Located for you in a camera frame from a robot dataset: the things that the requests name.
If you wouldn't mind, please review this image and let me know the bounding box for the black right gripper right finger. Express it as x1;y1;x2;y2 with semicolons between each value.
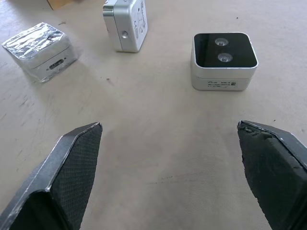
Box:
236;120;307;230

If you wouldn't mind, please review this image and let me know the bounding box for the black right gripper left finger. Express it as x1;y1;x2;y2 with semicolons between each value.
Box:
0;122;103;230

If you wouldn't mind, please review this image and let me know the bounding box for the silver camera with black lens face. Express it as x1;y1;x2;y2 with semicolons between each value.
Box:
190;32;259;92

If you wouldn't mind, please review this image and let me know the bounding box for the silver camera in plastic wrap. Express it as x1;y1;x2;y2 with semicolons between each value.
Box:
1;22;79;83

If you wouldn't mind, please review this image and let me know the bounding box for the silver camera with printed back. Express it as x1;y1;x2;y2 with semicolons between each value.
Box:
103;0;149;53

